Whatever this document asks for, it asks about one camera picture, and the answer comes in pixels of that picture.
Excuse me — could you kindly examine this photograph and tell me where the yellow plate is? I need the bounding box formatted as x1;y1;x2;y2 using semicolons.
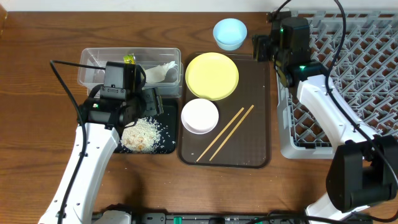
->
185;52;239;101

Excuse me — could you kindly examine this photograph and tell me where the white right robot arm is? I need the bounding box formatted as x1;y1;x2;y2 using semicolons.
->
252;10;397;223

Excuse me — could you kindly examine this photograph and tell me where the clear plastic waste bin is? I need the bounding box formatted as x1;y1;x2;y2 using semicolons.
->
80;47;183;98

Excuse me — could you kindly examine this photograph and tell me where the black waste tray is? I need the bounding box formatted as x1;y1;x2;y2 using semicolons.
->
115;98;178;154

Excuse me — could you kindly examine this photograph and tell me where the pile of rice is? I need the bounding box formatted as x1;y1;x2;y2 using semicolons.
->
120;118;165;154

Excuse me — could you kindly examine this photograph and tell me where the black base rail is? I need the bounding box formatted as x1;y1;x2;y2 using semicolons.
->
91;205;374;224

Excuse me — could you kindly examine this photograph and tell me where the wooden chopstick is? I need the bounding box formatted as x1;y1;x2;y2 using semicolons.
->
196;107;244;162
209;105;254;161

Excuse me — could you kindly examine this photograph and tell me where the brown serving tray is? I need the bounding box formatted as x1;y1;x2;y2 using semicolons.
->
177;54;272;169

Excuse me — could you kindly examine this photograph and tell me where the white tissue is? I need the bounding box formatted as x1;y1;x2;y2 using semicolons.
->
144;61;177;84

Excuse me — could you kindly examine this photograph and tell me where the green snack wrapper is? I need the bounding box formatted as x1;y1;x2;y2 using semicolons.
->
123;54;136;64

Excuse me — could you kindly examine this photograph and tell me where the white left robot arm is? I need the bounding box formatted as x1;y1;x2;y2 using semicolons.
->
39;62;163;223

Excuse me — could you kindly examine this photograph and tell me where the light blue bowl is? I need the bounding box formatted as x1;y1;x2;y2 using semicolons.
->
213;18;248;51

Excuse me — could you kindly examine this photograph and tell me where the grey dishwasher rack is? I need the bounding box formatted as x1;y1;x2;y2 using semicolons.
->
277;11;397;159

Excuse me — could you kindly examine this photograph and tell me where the white bowl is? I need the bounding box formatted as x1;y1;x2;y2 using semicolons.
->
181;98;220;134

